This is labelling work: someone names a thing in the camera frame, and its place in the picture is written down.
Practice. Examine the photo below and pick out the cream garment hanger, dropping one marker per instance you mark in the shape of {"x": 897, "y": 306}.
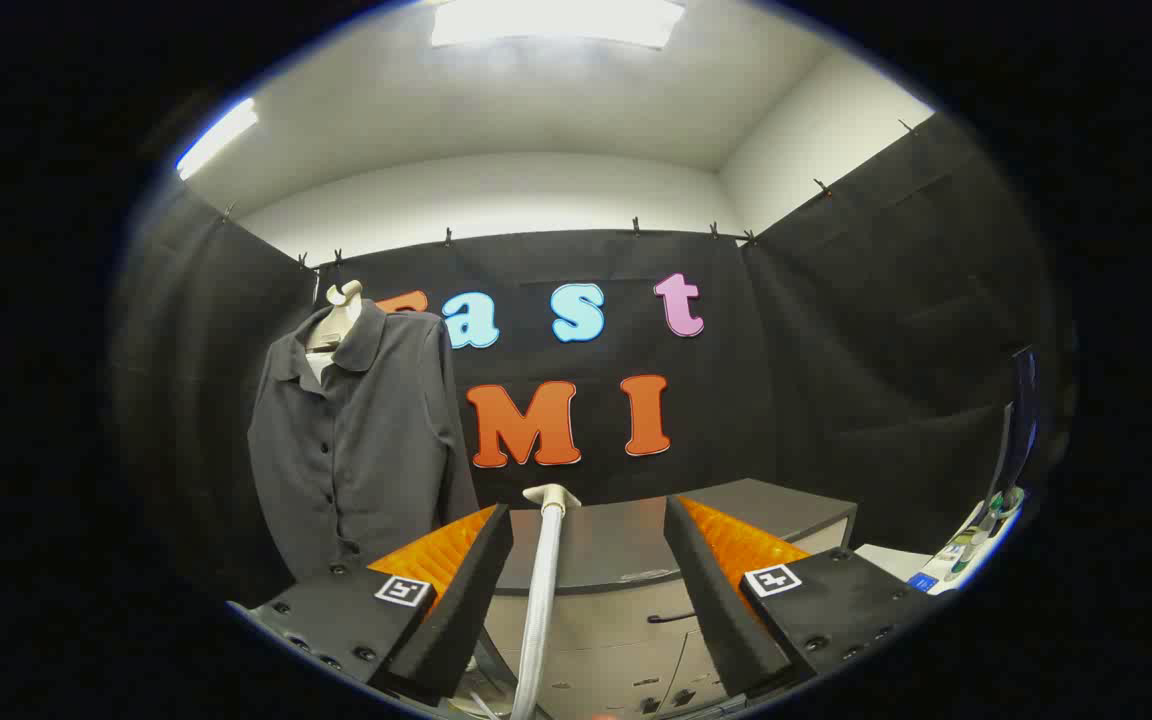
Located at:
{"x": 344, "y": 312}

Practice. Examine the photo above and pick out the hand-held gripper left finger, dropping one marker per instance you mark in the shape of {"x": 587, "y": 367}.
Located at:
{"x": 466, "y": 610}

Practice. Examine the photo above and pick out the dark grey button shirt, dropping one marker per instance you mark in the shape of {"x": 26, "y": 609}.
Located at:
{"x": 376, "y": 430}

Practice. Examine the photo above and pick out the grey cabinet with drawers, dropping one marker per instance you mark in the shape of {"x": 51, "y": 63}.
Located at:
{"x": 606, "y": 545}

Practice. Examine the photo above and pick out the white garment steamer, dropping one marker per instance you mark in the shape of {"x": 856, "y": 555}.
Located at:
{"x": 546, "y": 580}

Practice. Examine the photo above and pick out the large ceiling light panel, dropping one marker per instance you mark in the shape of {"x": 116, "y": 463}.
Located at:
{"x": 556, "y": 20}

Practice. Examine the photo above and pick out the row of black cloth clips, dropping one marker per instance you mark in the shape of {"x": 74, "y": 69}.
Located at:
{"x": 635, "y": 226}

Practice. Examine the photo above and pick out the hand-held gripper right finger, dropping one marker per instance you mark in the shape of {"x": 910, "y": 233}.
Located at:
{"x": 716, "y": 600}

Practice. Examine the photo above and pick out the narrow ceiling light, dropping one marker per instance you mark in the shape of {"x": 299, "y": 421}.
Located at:
{"x": 218, "y": 138}

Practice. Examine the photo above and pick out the black backdrop cloth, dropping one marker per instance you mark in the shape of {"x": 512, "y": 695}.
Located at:
{"x": 816, "y": 380}

